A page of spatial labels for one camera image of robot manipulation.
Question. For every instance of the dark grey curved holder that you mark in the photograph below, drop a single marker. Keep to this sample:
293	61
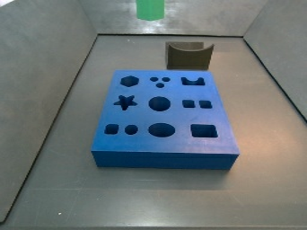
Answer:
186	55

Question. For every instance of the green hexagon object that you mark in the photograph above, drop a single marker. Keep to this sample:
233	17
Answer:
149	10

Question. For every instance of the blue shape sorting block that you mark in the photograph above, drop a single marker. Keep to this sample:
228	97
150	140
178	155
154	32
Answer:
162	121

